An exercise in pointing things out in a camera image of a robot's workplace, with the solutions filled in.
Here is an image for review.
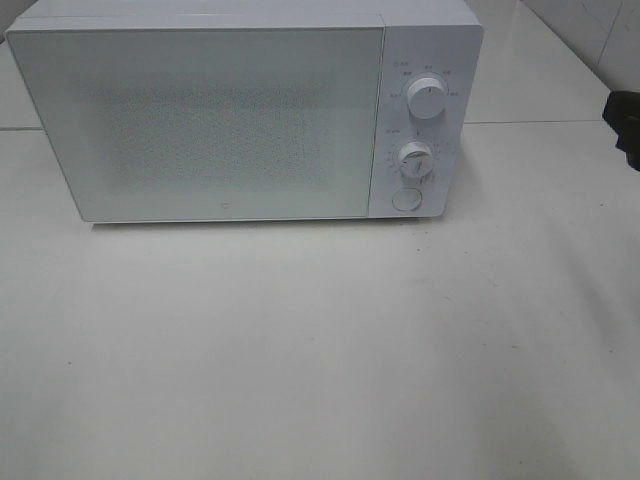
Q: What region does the round door release button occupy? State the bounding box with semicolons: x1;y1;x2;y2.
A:
392;188;422;212

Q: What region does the white timer knob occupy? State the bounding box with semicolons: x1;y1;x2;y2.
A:
396;141;434;178

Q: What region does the white microwave door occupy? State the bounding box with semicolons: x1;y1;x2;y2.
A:
9;28;382;223

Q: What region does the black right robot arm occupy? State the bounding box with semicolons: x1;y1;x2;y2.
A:
602;90;640;171

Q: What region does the white upper power knob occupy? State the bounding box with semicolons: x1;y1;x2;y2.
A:
405;73;448;120

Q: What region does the white microwave oven body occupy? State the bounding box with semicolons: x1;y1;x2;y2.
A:
5;1;484;222

